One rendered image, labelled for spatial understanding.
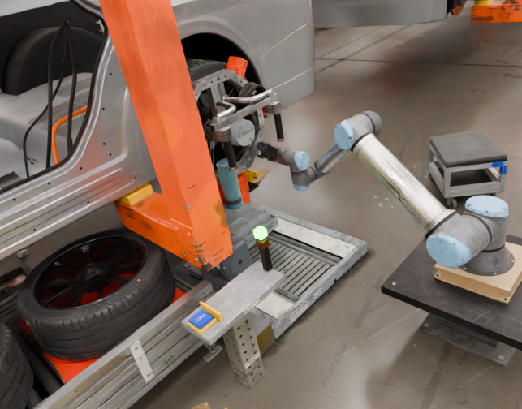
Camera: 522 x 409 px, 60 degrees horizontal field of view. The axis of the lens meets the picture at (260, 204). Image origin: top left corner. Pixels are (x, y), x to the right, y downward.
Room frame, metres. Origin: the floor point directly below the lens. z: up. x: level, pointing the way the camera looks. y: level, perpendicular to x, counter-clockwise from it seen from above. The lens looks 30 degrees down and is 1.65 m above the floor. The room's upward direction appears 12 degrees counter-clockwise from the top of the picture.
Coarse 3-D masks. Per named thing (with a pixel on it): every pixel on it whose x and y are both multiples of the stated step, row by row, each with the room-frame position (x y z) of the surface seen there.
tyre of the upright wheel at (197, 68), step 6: (186, 60) 2.38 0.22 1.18; (192, 60) 2.36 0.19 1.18; (198, 60) 2.34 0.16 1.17; (204, 60) 2.31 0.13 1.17; (210, 60) 2.31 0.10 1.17; (192, 66) 2.23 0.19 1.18; (198, 66) 2.23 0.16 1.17; (204, 66) 2.25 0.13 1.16; (210, 66) 2.27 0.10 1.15; (216, 66) 2.30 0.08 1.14; (222, 66) 2.32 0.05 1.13; (192, 72) 2.20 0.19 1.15; (198, 72) 2.22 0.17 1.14; (204, 72) 2.24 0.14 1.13; (210, 72) 2.27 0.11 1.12; (192, 78) 2.19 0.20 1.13; (198, 78) 2.22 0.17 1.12; (240, 156) 2.32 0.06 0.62
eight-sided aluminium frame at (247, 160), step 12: (216, 72) 2.24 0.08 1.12; (228, 72) 2.23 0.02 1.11; (192, 84) 2.12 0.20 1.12; (204, 84) 2.14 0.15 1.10; (240, 84) 2.27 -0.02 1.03; (252, 96) 2.33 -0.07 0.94; (252, 120) 2.36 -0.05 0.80; (264, 132) 2.33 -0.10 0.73; (252, 144) 2.29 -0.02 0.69; (252, 156) 2.26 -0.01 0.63; (240, 168) 2.20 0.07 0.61; (216, 180) 2.08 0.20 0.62
